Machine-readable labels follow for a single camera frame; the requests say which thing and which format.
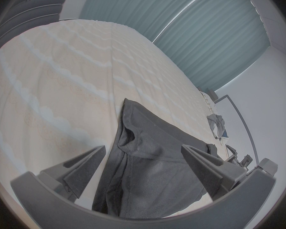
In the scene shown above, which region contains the bed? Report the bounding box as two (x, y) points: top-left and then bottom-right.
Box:
(0, 19), (258, 218)

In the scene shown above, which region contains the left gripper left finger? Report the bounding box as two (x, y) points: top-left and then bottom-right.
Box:
(39, 145), (106, 198)

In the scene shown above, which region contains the grey bedside table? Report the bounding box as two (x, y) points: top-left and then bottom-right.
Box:
(197, 86), (218, 100)

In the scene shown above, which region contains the pile of clothes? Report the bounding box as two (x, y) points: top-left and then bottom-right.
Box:
(206, 114), (228, 139)

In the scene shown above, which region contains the blue-green curtain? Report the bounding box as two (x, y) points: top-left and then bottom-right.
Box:
(79, 0), (217, 43)
(153, 0), (271, 94)

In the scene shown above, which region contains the black T-shirt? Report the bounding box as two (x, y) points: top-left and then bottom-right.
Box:
(92, 98), (218, 220)

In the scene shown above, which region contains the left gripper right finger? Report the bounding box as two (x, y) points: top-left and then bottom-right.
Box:
(181, 144), (247, 198)

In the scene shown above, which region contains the white printed pillow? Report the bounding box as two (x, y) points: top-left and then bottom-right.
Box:
(200, 91), (216, 115)

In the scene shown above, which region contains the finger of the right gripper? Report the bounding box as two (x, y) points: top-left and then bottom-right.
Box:
(225, 145), (239, 162)

